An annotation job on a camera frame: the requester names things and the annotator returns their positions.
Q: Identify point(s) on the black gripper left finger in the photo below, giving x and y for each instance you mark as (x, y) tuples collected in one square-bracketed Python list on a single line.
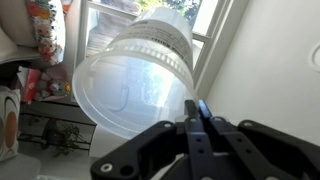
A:
[(191, 111)]

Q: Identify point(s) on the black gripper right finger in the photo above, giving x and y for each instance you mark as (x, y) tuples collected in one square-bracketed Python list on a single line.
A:
[(204, 112)]

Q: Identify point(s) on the clear plastic cup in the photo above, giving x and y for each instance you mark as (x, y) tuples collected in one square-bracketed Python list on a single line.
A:
[(143, 76)]

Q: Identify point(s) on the potted plant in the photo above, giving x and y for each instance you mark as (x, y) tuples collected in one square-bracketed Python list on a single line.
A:
[(64, 137)]

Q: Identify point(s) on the plush toy animal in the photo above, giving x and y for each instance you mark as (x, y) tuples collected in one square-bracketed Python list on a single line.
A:
[(51, 90)]

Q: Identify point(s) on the red small box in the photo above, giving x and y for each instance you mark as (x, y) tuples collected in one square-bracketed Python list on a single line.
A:
[(27, 78)]

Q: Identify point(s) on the floral cushion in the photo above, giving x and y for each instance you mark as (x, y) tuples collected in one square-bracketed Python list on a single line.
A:
[(48, 17)]

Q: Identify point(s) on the patterned round cushion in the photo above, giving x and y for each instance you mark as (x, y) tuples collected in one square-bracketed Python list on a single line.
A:
[(9, 116)]

